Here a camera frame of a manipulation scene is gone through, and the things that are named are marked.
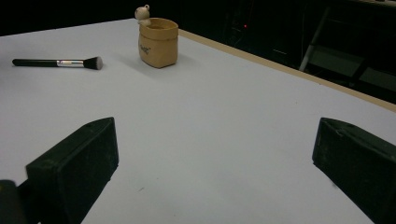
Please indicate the tan pot with bear figure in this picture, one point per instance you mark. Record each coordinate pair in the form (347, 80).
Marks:
(158, 46)

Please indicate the black makeup brush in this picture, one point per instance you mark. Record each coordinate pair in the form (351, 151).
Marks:
(37, 62)

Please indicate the white table cover sheet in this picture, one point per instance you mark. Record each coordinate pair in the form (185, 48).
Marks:
(202, 124)

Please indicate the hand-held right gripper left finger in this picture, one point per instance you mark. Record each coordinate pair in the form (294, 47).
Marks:
(77, 161)

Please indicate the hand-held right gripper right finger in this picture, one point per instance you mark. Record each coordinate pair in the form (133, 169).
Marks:
(358, 161)

